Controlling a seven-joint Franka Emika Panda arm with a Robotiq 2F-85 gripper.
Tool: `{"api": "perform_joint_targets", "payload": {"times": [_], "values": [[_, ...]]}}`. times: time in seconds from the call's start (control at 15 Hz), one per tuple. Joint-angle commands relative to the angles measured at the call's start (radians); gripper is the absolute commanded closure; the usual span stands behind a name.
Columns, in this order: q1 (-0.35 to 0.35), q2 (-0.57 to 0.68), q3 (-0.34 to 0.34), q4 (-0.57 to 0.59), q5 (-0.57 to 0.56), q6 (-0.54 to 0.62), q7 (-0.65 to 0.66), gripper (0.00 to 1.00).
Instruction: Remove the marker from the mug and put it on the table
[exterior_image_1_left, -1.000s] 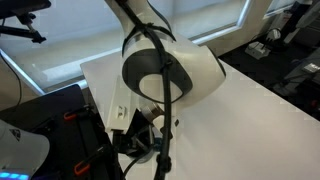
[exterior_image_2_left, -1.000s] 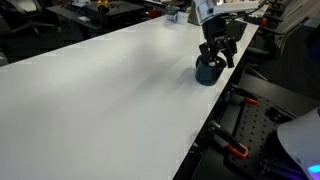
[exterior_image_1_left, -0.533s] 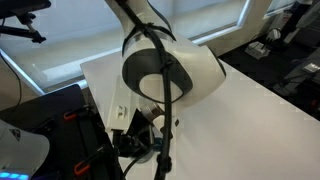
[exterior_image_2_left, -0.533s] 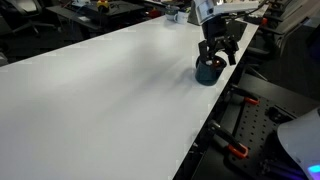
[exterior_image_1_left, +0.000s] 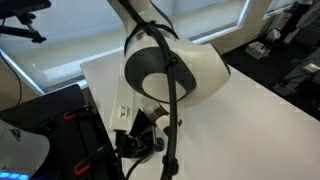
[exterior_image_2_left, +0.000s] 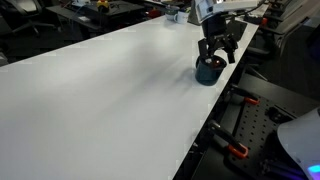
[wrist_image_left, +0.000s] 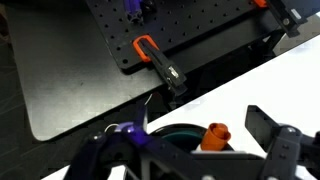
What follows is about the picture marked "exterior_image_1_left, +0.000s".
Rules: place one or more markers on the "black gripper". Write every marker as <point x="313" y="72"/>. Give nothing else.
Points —
<point x="136" y="146"/>

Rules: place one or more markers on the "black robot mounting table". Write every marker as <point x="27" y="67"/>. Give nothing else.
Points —
<point x="50" y="106"/>

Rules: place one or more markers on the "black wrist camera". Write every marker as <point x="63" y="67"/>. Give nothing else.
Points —
<point x="141" y="121"/>

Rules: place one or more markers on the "black equipment stand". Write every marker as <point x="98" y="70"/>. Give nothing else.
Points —
<point x="293" y="20"/>

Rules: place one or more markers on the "grey machine with label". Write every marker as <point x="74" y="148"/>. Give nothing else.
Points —
<point x="300" y="73"/>

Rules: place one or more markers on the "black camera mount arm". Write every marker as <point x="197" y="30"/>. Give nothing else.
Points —
<point x="20" y="20"/>

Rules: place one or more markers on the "white window frame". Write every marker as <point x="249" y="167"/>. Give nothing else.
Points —
<point x="241" y="16"/>

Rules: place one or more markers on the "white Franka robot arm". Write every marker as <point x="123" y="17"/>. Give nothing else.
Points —
<point x="206" y="63"/>

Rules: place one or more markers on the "white power strip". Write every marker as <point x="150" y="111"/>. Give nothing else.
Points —
<point x="256" y="50"/>

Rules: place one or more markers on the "black white round device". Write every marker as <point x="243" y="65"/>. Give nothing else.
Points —
<point x="274" y="35"/>

